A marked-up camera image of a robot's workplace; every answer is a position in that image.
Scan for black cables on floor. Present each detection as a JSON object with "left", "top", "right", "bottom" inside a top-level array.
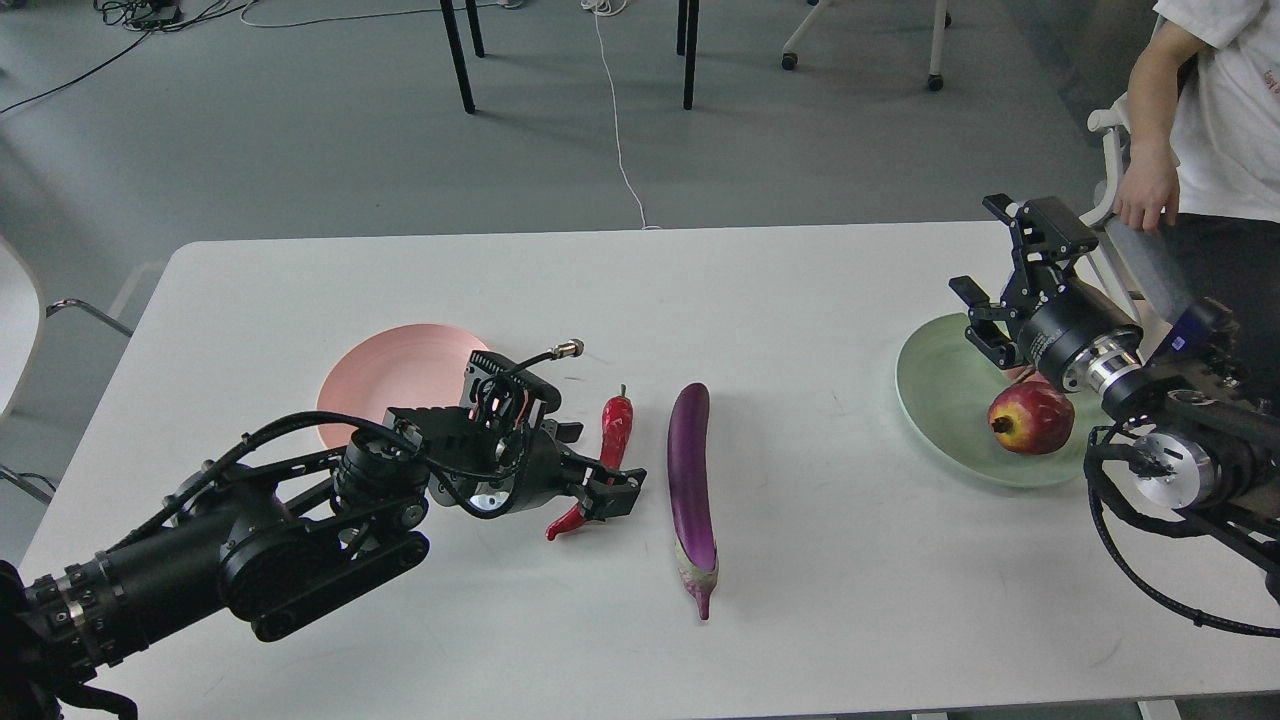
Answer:
[{"left": 0, "top": 0, "right": 500, "bottom": 117}]

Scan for red pomegranate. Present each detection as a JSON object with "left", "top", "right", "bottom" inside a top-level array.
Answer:
[{"left": 986, "top": 380, "right": 1076, "bottom": 455}]

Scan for person in white shirt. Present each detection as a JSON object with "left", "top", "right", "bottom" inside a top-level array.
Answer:
[{"left": 1126, "top": 1, "right": 1279, "bottom": 401}]

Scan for light green plate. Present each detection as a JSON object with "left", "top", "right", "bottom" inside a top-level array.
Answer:
[{"left": 895, "top": 313, "right": 1110, "bottom": 489}]

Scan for white cable on floor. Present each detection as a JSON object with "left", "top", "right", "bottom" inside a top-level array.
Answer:
[{"left": 580, "top": 0, "right": 663, "bottom": 231}]

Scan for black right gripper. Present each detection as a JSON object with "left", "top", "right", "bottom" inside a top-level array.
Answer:
[{"left": 948, "top": 193, "right": 1143, "bottom": 393}]

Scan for black table leg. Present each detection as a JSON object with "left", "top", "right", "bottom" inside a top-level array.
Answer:
[
  {"left": 438, "top": 0, "right": 486, "bottom": 115},
  {"left": 675, "top": 0, "right": 701, "bottom": 111}
]

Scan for purple eggplant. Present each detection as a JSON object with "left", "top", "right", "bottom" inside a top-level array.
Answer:
[{"left": 666, "top": 382, "right": 719, "bottom": 623}]

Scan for red chili pepper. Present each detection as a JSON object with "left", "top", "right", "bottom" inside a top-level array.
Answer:
[{"left": 545, "top": 384, "right": 634, "bottom": 541}]

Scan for pink plate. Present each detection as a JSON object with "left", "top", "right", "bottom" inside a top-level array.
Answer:
[{"left": 315, "top": 323, "right": 489, "bottom": 421}]

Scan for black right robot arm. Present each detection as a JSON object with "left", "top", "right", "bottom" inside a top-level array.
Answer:
[{"left": 948, "top": 193, "right": 1279, "bottom": 638}]

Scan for person's hand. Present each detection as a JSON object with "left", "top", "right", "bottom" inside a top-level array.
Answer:
[{"left": 1114, "top": 161, "right": 1180, "bottom": 234}]

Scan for white chair at left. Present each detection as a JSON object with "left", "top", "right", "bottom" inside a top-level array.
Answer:
[{"left": 0, "top": 238, "right": 134, "bottom": 506}]

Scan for white office chair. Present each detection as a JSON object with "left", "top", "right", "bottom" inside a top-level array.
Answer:
[{"left": 1082, "top": 94, "right": 1190, "bottom": 354}]

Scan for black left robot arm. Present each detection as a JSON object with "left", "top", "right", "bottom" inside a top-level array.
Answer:
[{"left": 3, "top": 340, "right": 646, "bottom": 719}]

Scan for white rolling chair base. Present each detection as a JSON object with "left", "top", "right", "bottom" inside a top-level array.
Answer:
[{"left": 777, "top": 1, "right": 952, "bottom": 94}]

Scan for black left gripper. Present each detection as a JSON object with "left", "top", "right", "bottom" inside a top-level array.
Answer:
[{"left": 470, "top": 420, "right": 648, "bottom": 521}]

